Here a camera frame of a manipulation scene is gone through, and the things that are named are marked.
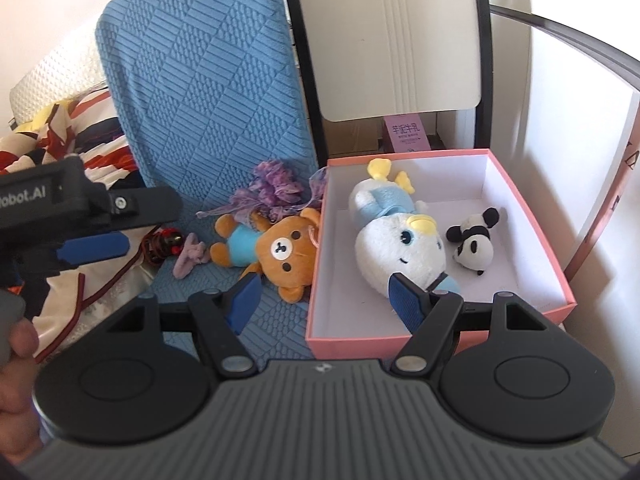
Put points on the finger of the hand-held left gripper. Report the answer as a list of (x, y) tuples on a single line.
[(145, 205), (95, 248)]

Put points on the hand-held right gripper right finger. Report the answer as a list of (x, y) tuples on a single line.
[(405, 301)]

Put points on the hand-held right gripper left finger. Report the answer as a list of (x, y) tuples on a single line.
[(245, 301)]

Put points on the red and black small toy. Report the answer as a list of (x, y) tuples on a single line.
[(165, 245)]

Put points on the brown teddy bear plush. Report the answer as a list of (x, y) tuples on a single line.
[(285, 255)]

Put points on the small pink bunny plush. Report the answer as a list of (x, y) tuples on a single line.
[(187, 257)]

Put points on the pink cardboard box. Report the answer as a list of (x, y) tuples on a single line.
[(525, 210)]

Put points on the person's left hand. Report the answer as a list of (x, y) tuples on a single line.
[(15, 410)]

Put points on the white and blue plush toy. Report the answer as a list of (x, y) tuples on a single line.
[(390, 240)]

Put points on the small panda plush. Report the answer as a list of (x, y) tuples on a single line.
[(472, 250)]

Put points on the patterned blanket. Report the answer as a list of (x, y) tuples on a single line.
[(85, 125)]

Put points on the white textured pillow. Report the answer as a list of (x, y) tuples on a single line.
[(55, 75)]

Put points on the blue textured sofa cover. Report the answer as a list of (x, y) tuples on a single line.
[(200, 85)]

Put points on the brown cardboard box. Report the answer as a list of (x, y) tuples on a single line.
[(350, 142)]

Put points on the purple carton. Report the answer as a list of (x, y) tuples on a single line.
[(406, 132)]

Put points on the pink metal bar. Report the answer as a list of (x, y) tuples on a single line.
[(607, 200)]

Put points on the black curved hoop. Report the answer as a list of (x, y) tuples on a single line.
[(575, 30)]

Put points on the beige chair with black frame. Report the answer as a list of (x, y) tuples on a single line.
[(390, 35)]

